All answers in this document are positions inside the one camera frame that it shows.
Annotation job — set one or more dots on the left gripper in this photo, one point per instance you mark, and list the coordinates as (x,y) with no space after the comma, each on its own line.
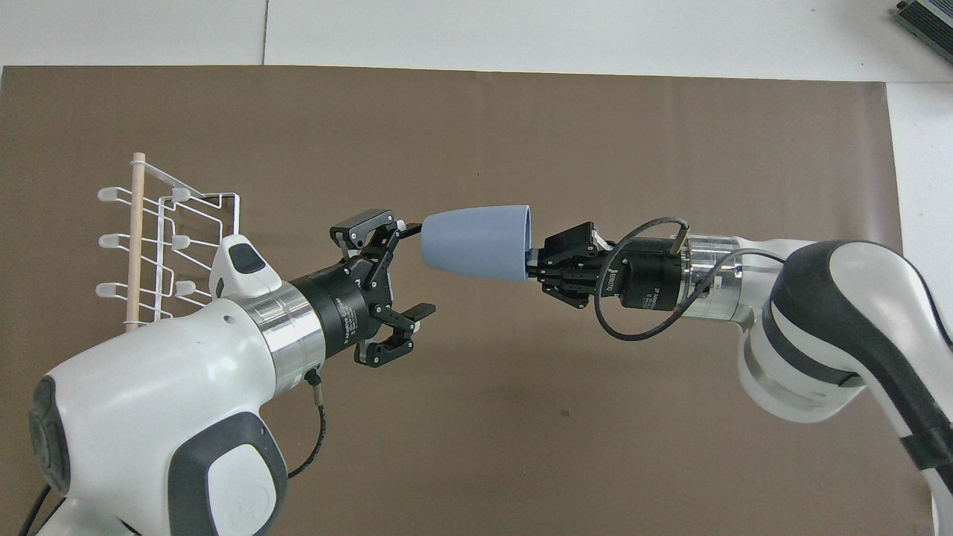
(339,309)

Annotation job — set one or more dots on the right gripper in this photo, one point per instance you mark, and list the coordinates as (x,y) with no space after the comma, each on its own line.
(648,275)

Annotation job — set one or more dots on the blue-grey cup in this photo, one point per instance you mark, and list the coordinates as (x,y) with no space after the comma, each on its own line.
(476,242)

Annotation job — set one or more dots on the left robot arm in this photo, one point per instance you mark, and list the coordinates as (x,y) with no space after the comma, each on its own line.
(149,394)

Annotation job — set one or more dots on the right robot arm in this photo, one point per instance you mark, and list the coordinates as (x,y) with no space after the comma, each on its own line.
(841,327)

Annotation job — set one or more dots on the grey ribbed metal device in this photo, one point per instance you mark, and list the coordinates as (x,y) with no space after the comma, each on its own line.
(927,26)

